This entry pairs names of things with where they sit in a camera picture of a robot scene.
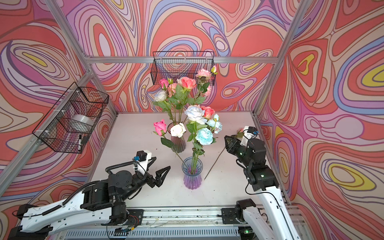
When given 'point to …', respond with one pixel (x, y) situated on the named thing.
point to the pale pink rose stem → (238, 134)
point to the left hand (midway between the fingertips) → (164, 163)
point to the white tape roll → (83, 118)
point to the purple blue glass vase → (192, 181)
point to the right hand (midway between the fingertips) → (227, 141)
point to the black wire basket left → (68, 124)
